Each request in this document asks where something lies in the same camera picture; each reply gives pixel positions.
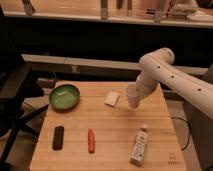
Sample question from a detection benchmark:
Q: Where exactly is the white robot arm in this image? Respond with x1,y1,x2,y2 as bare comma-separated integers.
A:
136,48,213,119

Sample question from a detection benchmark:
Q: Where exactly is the white sponge block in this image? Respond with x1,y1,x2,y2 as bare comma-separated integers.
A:
105,91,119,107

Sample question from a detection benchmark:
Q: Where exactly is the green bowl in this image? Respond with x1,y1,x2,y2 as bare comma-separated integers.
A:
49,84,80,110

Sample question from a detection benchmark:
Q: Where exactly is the black rectangular remote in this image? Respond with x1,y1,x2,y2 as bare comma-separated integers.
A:
52,126,64,150

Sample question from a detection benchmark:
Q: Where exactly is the white tube bottle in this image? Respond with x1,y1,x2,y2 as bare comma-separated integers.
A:
130,124,148,166

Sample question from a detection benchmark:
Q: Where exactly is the black office chair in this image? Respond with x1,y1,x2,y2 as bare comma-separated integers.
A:
0,6,48,171

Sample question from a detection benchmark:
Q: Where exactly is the black cable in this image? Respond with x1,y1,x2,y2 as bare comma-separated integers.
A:
173,116,191,151

